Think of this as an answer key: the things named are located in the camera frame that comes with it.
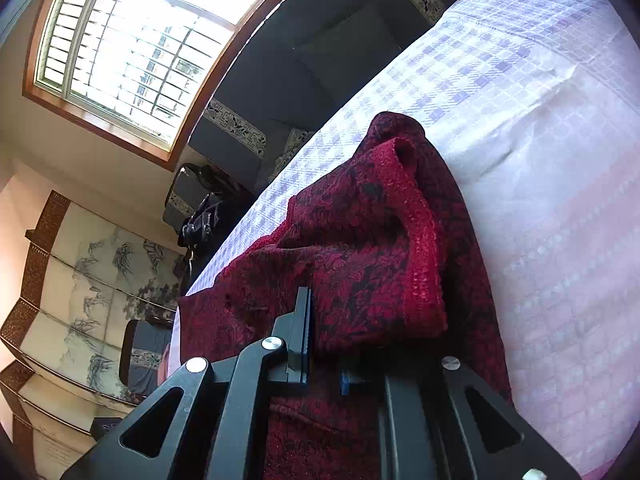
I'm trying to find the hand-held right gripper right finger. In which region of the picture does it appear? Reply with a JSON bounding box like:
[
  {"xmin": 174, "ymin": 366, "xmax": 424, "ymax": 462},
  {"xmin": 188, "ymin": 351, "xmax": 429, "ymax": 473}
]
[{"xmin": 340, "ymin": 356, "xmax": 583, "ymax": 480}]

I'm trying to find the small black box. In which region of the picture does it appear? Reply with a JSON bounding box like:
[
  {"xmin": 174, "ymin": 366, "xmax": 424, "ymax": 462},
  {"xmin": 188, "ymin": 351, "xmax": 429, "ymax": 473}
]
[{"xmin": 90, "ymin": 417, "xmax": 124, "ymax": 442}]

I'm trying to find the dark grey cushion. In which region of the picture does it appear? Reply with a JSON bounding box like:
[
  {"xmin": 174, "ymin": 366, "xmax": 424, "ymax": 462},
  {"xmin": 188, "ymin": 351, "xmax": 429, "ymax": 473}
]
[{"xmin": 292, "ymin": 2, "xmax": 403, "ymax": 128}]

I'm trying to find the red floral knit garment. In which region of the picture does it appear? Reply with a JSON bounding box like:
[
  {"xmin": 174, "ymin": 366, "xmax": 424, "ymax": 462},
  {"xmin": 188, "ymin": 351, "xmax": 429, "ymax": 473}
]
[{"xmin": 177, "ymin": 111, "xmax": 513, "ymax": 480}]

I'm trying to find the wooden framed window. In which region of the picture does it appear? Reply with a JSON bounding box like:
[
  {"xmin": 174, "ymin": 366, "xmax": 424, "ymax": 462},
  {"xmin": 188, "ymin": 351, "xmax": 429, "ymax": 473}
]
[{"xmin": 22, "ymin": 0, "xmax": 296, "ymax": 163}]

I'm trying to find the patterned grey cushion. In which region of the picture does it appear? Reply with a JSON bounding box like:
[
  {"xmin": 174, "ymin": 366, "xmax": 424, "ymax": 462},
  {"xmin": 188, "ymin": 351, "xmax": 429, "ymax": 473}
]
[{"xmin": 270, "ymin": 127, "xmax": 317, "ymax": 183}]

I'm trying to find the painted folding screen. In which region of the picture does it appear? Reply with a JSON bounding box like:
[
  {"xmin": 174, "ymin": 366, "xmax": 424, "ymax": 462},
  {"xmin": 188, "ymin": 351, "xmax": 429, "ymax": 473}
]
[{"xmin": 0, "ymin": 190, "xmax": 190, "ymax": 480}]

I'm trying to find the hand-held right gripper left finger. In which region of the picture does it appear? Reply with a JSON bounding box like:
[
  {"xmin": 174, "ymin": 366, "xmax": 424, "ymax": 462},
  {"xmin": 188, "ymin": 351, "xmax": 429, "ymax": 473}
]
[{"xmin": 60, "ymin": 287, "xmax": 316, "ymax": 480}]

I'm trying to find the black bag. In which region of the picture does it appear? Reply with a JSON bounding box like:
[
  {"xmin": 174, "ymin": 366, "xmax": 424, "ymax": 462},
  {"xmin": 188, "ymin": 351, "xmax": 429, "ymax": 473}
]
[{"xmin": 177, "ymin": 162, "xmax": 256, "ymax": 261}]

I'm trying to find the grey sofa with patterned trim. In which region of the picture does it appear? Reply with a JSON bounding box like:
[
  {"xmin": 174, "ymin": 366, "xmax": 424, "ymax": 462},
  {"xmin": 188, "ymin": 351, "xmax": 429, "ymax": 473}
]
[{"xmin": 187, "ymin": 0, "xmax": 471, "ymax": 196}]

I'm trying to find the checked white pink bedsheet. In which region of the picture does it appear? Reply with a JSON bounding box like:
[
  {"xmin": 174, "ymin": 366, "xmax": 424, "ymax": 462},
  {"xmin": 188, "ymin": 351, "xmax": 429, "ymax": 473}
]
[{"xmin": 167, "ymin": 0, "xmax": 640, "ymax": 480}]

